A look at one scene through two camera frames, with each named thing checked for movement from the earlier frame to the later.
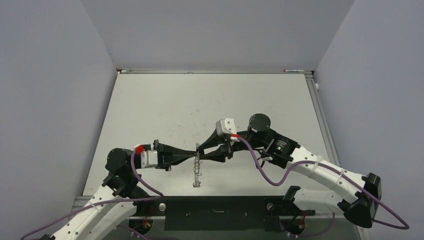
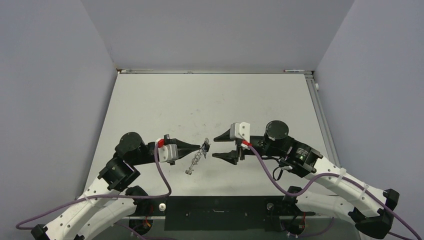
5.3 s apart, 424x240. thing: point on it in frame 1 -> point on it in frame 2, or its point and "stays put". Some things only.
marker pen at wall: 293,70 stays put
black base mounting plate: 222,213 stays put
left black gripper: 168,155 -> 184,148
